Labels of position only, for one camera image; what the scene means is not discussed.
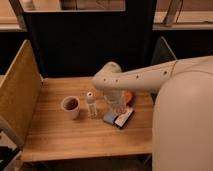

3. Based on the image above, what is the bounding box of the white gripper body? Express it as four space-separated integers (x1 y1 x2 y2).
104 90 126 114

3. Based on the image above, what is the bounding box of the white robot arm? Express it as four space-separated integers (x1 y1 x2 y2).
93 55 213 171

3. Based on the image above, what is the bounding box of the small clear plastic bottle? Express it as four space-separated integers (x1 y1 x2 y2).
86 92 98 118

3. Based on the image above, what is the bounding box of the orange bowl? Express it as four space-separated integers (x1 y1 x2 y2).
123 91 134 104

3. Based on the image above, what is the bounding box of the blue sponge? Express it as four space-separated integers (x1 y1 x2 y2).
103 111 117 125

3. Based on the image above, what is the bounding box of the black white box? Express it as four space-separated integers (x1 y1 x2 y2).
115 107 134 128

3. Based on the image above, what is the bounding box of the white mug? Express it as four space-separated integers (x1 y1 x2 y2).
61 96 80 120

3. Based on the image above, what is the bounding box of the black back panel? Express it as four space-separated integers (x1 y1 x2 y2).
24 0 156 78

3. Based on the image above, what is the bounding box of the wooden side panel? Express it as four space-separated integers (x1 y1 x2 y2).
0 40 42 148

